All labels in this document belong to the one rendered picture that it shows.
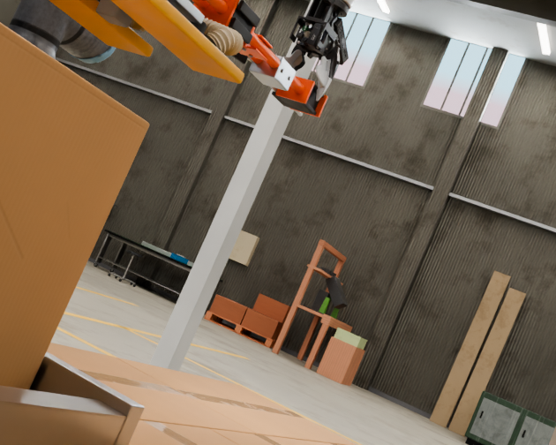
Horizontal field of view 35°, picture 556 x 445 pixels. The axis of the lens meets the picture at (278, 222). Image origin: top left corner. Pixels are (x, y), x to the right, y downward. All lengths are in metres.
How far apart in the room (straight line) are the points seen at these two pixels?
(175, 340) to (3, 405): 3.83
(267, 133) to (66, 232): 3.72
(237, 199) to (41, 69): 3.77
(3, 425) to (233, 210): 3.86
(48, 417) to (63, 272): 0.23
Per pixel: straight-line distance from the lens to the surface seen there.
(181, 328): 4.75
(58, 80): 1.05
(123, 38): 1.46
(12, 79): 1.00
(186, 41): 1.29
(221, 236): 4.74
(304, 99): 1.80
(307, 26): 1.86
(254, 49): 1.62
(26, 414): 0.98
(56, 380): 1.19
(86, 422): 1.06
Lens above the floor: 0.80
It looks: 5 degrees up
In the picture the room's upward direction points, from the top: 24 degrees clockwise
